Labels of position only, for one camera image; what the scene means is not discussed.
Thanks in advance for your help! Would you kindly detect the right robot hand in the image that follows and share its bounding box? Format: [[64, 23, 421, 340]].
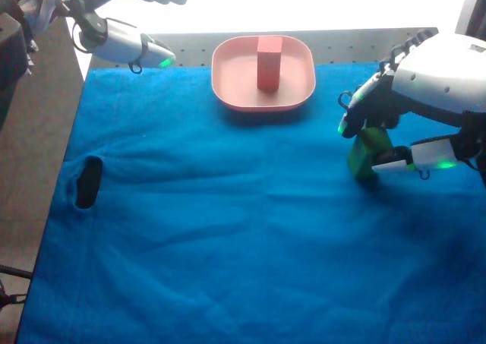
[[336, 28, 486, 186]]

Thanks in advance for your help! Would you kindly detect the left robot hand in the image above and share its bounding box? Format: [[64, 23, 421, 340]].
[[52, 0, 189, 75]]

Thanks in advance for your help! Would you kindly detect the green block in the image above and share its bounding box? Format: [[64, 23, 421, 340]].
[[347, 125, 396, 181]]

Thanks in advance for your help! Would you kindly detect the red block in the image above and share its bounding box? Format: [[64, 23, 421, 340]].
[[257, 36, 284, 93]]

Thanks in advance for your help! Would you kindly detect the pink square plate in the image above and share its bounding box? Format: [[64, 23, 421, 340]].
[[211, 35, 317, 113]]

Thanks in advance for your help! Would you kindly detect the blue cloth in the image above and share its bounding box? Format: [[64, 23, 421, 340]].
[[17, 62, 486, 344]]

